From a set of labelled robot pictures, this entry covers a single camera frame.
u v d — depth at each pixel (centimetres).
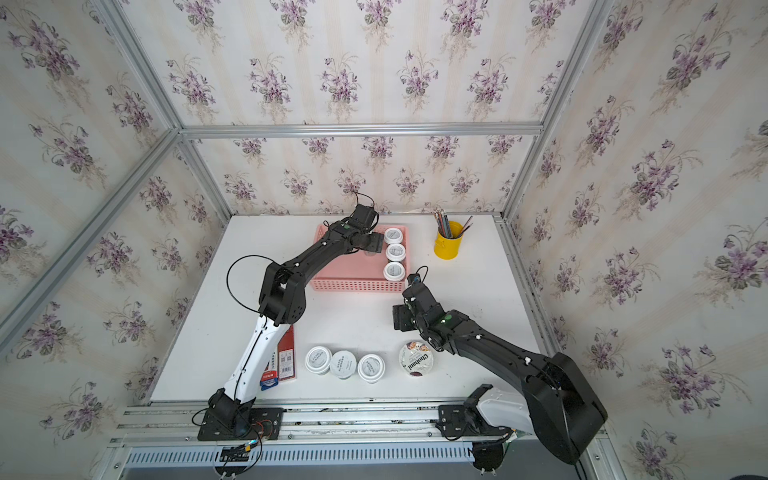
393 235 104
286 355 84
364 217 85
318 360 78
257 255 61
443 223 100
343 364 77
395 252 100
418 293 65
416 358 79
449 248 103
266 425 73
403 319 76
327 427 73
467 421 66
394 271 96
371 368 76
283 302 64
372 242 96
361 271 107
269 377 79
